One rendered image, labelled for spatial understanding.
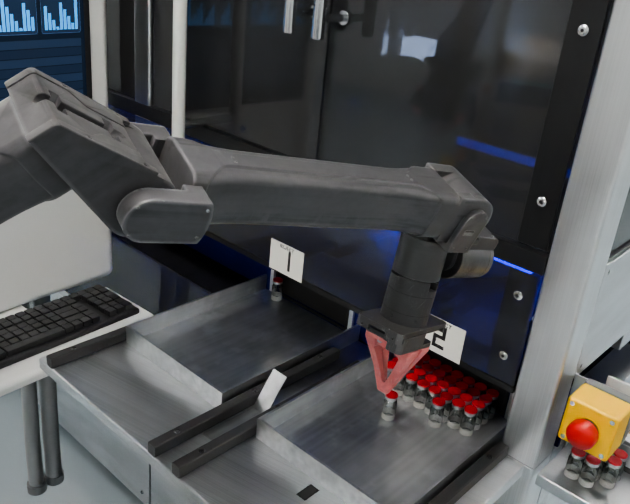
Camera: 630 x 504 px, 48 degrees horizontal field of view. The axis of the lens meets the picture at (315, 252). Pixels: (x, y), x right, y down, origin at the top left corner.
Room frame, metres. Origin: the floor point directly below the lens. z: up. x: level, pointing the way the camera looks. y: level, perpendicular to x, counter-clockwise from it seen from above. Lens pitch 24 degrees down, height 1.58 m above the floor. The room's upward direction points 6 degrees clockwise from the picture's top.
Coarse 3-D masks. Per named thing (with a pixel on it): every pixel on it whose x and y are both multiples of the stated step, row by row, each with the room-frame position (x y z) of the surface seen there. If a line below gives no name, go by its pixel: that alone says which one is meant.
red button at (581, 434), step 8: (576, 424) 0.79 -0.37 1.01; (584, 424) 0.78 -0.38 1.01; (592, 424) 0.79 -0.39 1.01; (568, 432) 0.79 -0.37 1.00; (576, 432) 0.78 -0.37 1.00; (584, 432) 0.77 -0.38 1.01; (592, 432) 0.77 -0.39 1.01; (568, 440) 0.79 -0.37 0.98; (576, 440) 0.78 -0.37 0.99; (584, 440) 0.77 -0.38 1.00; (592, 440) 0.77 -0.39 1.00; (576, 448) 0.78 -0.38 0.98; (584, 448) 0.77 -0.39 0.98
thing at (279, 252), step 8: (272, 240) 1.21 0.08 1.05; (272, 248) 1.21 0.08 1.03; (280, 248) 1.20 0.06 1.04; (288, 248) 1.18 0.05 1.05; (272, 256) 1.21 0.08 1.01; (280, 256) 1.19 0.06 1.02; (296, 256) 1.17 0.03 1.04; (272, 264) 1.21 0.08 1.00; (280, 264) 1.19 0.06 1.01; (296, 264) 1.17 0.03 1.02; (280, 272) 1.19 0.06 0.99; (288, 272) 1.18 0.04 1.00; (296, 272) 1.17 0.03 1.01; (296, 280) 1.17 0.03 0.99
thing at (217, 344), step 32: (256, 288) 1.31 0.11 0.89; (160, 320) 1.12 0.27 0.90; (192, 320) 1.17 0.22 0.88; (224, 320) 1.18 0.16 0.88; (256, 320) 1.19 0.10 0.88; (288, 320) 1.20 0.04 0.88; (320, 320) 1.22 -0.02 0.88; (160, 352) 1.01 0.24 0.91; (192, 352) 1.06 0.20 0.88; (224, 352) 1.07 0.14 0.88; (256, 352) 1.08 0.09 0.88; (288, 352) 1.09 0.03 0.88; (320, 352) 1.08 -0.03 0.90; (192, 384) 0.95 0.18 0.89; (224, 384) 0.97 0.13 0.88; (256, 384) 0.96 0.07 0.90
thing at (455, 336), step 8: (448, 328) 0.96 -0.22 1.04; (456, 328) 0.95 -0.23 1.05; (432, 336) 0.97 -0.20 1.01; (448, 336) 0.95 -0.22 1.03; (456, 336) 0.95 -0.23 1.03; (464, 336) 0.94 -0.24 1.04; (440, 344) 0.96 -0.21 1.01; (448, 344) 0.95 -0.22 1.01; (456, 344) 0.94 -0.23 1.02; (440, 352) 0.96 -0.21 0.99; (448, 352) 0.95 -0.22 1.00; (456, 352) 0.94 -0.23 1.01; (456, 360) 0.94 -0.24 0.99
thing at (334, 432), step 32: (320, 384) 0.95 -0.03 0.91; (352, 384) 1.01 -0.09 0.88; (288, 416) 0.90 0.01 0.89; (320, 416) 0.91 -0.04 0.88; (352, 416) 0.92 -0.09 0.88; (416, 416) 0.94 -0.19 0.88; (288, 448) 0.81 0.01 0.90; (320, 448) 0.84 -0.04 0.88; (352, 448) 0.85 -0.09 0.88; (384, 448) 0.85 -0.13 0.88; (416, 448) 0.86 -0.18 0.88; (448, 448) 0.87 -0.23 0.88; (480, 448) 0.84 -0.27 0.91; (320, 480) 0.77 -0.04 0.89; (352, 480) 0.78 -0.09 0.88; (384, 480) 0.79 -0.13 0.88; (416, 480) 0.79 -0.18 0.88; (448, 480) 0.78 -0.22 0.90
